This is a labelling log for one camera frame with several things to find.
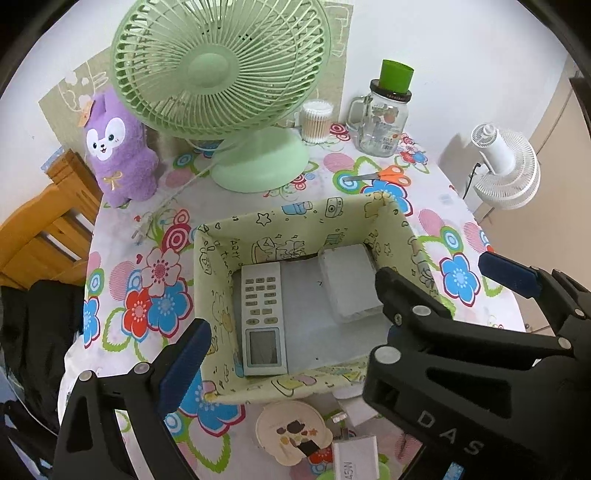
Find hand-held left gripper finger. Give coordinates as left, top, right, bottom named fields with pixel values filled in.
left=53, top=318, right=213, bottom=480

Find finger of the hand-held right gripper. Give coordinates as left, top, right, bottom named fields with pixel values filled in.
left=375, top=267, right=578, bottom=365
left=479, top=252, right=591, bottom=331

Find pale yellow printed storage box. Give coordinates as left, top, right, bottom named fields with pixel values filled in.
left=193, top=193, right=455, bottom=404

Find white charger block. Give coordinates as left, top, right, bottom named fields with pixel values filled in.
left=331, top=429, right=382, bottom=480

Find clear white plastic case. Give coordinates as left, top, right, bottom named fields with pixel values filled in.
left=318, top=244, right=384, bottom=324

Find white remote control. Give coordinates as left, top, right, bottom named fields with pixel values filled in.
left=240, top=262, right=290, bottom=377

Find beige door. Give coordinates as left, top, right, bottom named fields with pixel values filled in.
left=526, top=62, right=591, bottom=333

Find white circulator fan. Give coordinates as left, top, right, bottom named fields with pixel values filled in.
left=462, top=122, right=541, bottom=210

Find floral tablecloth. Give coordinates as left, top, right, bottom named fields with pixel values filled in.
left=58, top=122, right=529, bottom=480

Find orange scissors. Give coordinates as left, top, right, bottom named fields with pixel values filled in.
left=344, top=165, right=411, bottom=186

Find dark cloth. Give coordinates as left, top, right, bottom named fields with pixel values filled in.
left=0, top=277, right=95, bottom=480

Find glass mug jar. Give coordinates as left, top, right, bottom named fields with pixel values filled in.
left=346, top=79, right=413, bottom=158

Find wooden chair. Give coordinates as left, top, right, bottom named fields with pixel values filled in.
left=0, top=148, right=105, bottom=289

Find cotton swab jar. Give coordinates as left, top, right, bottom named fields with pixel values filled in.
left=300, top=99, right=334, bottom=145

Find purple plush toy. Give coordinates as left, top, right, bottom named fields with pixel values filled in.
left=83, top=88, right=160, bottom=208

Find green plastic cup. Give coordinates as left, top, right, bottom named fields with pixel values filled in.
left=379, top=59, right=415, bottom=95

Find light blue sheet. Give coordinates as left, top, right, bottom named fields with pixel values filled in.
left=41, top=147, right=68, bottom=172

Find green desk fan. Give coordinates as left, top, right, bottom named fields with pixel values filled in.
left=111, top=0, right=333, bottom=193

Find black power cable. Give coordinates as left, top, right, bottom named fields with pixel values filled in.
left=463, top=161, right=482, bottom=200

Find beige printed wall cloth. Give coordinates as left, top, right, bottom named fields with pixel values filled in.
left=39, top=0, right=352, bottom=153

